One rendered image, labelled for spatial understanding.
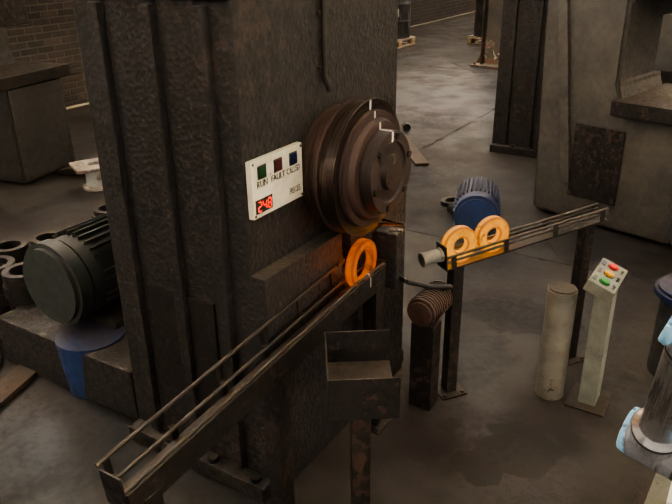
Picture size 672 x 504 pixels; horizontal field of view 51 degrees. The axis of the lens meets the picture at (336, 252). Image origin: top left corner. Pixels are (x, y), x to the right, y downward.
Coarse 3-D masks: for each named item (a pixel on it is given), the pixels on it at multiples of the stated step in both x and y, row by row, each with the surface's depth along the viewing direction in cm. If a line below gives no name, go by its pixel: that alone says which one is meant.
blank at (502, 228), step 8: (488, 216) 282; (496, 216) 282; (480, 224) 280; (488, 224) 280; (496, 224) 281; (504, 224) 283; (480, 232) 280; (496, 232) 287; (504, 232) 285; (480, 240) 281; (488, 240) 286; (496, 240) 285
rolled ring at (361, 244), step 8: (360, 240) 250; (368, 240) 252; (352, 248) 247; (360, 248) 247; (368, 248) 254; (352, 256) 246; (368, 256) 258; (376, 256) 260; (352, 264) 245; (368, 264) 259; (352, 272) 246; (368, 272) 258; (352, 280) 248
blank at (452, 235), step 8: (448, 232) 276; (456, 232) 275; (464, 232) 277; (472, 232) 278; (448, 240) 275; (456, 240) 277; (464, 240) 282; (472, 240) 280; (448, 248) 276; (464, 248) 281; (472, 248) 281
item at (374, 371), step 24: (336, 336) 217; (360, 336) 217; (384, 336) 217; (336, 360) 220; (360, 360) 221; (384, 360) 221; (336, 384) 193; (360, 384) 193; (384, 384) 194; (336, 408) 196; (360, 408) 197; (384, 408) 197; (360, 432) 216; (360, 456) 219; (360, 480) 223
